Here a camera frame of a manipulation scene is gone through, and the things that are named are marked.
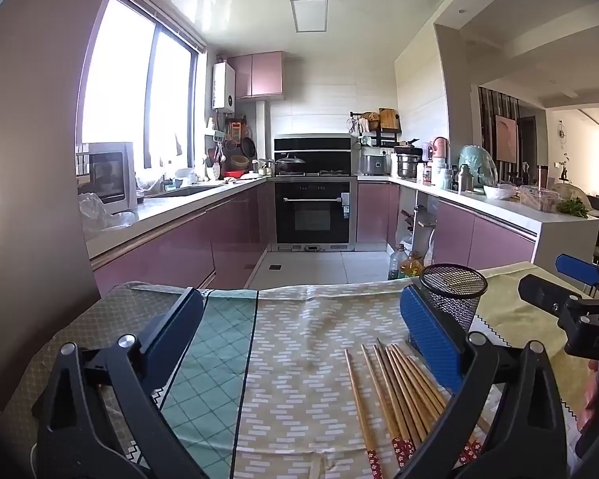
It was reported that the steel kitchen sink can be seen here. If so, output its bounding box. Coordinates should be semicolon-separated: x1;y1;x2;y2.
162;180;220;196

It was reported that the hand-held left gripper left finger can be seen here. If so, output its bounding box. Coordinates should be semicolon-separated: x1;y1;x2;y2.
32;287;205;479

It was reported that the dark slatted partition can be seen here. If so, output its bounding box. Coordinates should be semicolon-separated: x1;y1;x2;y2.
478;86;522;175

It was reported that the yellow cooking oil bottle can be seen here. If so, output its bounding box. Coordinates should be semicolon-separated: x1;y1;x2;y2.
398;252;425;280

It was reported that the black range hood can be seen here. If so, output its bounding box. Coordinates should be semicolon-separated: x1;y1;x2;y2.
274;135;359;176

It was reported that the pink wall cabinet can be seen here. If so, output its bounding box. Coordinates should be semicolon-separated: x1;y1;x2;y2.
227;51;284;99

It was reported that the framed wall picture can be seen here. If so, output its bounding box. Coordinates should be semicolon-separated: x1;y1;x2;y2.
495;115;519;164

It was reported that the black counter shelf rack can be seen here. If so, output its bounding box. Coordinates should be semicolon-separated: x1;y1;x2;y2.
349;108;403;148

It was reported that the bunch of wooden chopsticks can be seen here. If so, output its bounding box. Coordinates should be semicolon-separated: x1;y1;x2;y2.
344;338;490;467

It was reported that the stainless steamer pot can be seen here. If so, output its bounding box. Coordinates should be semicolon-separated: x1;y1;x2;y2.
396;154;422;179

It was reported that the white wall water heater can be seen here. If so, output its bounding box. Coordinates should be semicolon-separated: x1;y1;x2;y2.
212;62;236;112

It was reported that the bunch of green herbs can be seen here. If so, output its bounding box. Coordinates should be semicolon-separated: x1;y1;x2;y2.
556;198;590;218

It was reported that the kitchen window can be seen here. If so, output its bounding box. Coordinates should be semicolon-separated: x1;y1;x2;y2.
82;0;200;170

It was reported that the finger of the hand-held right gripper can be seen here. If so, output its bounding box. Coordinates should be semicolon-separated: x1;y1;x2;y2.
555;253;599;300
518;273;599;333

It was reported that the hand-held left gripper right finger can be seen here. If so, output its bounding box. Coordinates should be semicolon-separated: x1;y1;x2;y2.
399;284;570;479

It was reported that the person's right hand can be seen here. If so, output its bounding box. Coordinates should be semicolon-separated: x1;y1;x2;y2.
577;359;599;432

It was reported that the mint green covered appliance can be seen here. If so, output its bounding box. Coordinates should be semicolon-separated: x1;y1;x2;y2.
458;146;497;190

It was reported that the black built-in oven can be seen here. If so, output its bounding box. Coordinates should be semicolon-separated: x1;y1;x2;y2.
274;180;357;251

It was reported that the black mesh utensil holder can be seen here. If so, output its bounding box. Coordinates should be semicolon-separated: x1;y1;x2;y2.
408;263;489;355

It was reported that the pink base cabinet run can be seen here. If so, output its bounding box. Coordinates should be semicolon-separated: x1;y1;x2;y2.
91;180;276;300
357;174;599;273

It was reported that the dark sauce bottle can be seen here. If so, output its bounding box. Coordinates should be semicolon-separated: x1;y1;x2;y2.
388;244;409;280

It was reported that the rectangular ceiling light panel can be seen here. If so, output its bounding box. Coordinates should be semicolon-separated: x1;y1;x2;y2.
290;0;330;33

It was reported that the clear plastic food container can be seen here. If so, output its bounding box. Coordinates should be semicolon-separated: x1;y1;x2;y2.
519;186;560;210

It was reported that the patchwork print tablecloth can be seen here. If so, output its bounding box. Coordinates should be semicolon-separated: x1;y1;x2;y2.
0;262;595;479

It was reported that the clear plastic bag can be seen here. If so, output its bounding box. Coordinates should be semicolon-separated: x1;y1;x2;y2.
79;192;138;233

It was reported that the silver countertop oven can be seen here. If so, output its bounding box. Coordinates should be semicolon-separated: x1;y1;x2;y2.
77;142;138;213

